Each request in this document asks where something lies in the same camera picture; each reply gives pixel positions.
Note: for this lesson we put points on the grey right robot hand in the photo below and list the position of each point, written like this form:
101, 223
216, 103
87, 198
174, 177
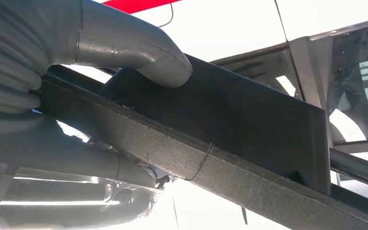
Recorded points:
123, 41

